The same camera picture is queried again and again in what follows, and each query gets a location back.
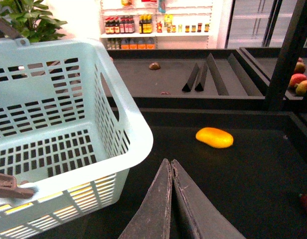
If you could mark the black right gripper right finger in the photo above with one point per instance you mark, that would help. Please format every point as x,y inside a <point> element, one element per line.
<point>198,217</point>

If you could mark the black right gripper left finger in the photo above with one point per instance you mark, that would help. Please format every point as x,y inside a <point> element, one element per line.
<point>152,219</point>

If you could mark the light blue plastic basket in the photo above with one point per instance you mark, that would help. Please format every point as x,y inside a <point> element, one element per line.
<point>69,130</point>

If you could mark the brown basket handle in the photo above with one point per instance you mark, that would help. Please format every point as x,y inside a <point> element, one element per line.
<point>10,189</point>

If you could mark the yellow mango far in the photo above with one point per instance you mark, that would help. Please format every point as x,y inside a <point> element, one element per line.
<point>215,137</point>

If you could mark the black produce bin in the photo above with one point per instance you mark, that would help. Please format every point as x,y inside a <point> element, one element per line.
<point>163,88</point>
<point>255,183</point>

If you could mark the black triangular divider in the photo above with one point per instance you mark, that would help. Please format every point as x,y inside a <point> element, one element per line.
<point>193,75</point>
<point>199,87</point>

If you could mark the long black divider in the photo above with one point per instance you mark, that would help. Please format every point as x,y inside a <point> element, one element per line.
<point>217,78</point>

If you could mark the rear black produce bin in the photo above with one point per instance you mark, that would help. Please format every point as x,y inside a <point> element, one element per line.
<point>163,88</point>

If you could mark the brown avocado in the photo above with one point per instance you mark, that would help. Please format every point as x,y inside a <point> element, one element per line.
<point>154,66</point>

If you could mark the white grocery shelf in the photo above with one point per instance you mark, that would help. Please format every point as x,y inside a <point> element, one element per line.
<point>159,24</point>

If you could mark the green potted plant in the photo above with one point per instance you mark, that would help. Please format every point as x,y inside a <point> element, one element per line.
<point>32,19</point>

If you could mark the black support post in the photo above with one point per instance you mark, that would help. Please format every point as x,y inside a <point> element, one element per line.
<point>292,46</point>

